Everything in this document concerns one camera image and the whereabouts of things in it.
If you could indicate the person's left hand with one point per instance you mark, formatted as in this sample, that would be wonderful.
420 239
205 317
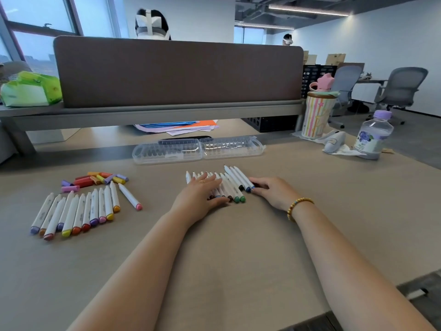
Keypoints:
196 199

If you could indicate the person's right hand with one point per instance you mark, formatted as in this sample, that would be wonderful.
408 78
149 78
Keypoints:
279 193

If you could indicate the group of cool-coloured white markers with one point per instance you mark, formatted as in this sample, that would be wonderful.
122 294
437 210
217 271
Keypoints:
237 182

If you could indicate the clear plastic marker case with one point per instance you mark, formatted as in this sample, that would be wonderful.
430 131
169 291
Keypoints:
234 148

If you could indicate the group of warm-coloured marker caps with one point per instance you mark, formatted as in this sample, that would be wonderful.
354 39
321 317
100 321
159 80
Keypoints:
84 182

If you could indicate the group of warm-coloured white markers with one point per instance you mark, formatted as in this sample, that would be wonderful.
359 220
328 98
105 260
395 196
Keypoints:
79 213

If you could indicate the person's right forearm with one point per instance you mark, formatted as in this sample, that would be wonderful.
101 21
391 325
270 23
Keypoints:
344 272

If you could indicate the person's left forearm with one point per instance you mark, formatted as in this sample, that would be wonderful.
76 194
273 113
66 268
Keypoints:
137 279

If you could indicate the black smartphone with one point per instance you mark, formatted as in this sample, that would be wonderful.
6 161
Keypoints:
186 138

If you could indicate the papers with orange sheet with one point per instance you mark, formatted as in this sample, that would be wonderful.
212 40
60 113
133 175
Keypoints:
193 131

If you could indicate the orange paper sheet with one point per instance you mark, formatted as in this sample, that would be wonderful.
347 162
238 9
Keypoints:
203 124

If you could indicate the white plush toy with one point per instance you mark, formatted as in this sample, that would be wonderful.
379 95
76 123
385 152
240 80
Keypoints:
336 141

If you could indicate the white tissue paper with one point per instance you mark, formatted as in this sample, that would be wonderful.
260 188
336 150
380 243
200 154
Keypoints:
348 152

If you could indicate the striped tumbler pink lid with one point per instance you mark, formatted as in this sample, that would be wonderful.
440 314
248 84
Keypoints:
317 117

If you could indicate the lilac paper sheet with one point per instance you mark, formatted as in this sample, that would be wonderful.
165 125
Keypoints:
144 128

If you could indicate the grey desk riser shelf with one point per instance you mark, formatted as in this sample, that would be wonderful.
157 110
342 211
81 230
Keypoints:
155 115

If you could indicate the clear bottle purple cap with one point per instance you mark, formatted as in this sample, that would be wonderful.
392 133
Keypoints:
372 137

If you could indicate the black plastic file rack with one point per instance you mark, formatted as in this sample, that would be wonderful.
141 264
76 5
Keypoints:
310 79

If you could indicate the brown fabric desk divider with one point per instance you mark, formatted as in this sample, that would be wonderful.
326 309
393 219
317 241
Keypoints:
179 72

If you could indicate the grey office desk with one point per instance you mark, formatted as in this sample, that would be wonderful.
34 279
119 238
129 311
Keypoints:
373 80

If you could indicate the linear ceiling light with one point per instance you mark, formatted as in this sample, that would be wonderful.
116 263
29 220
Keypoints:
265 26
310 10

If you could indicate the green tissue pack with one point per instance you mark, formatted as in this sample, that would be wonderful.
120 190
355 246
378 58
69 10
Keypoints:
31 91

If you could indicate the dark window frame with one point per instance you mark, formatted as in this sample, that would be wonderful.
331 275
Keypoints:
38 29

